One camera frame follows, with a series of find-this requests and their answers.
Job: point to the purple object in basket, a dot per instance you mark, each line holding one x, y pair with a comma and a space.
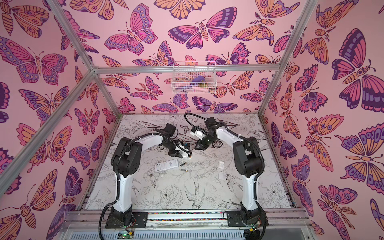
197, 80

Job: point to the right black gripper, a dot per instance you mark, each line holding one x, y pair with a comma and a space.
205, 142

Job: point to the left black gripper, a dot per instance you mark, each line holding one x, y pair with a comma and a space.
175, 153

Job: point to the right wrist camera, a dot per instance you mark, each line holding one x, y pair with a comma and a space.
198, 132

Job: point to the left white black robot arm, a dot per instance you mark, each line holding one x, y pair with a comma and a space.
126, 161

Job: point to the white battery cover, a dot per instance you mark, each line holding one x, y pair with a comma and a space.
221, 164
222, 176

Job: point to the white wire basket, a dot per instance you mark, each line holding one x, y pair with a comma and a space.
194, 77

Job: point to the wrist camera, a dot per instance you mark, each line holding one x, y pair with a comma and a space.
184, 146
198, 132

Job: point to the white remote with display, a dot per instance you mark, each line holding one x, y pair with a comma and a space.
167, 165

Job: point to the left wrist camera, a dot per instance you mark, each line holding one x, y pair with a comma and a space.
184, 146

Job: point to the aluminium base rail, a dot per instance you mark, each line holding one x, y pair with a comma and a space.
284, 224

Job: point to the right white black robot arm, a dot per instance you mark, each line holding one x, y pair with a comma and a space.
249, 163

